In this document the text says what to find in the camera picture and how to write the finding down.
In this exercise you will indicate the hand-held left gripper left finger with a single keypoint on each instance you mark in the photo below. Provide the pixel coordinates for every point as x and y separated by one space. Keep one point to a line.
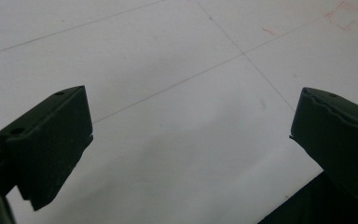
48 141

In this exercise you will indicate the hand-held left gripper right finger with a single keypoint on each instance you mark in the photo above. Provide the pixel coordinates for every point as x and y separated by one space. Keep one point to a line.
335 137

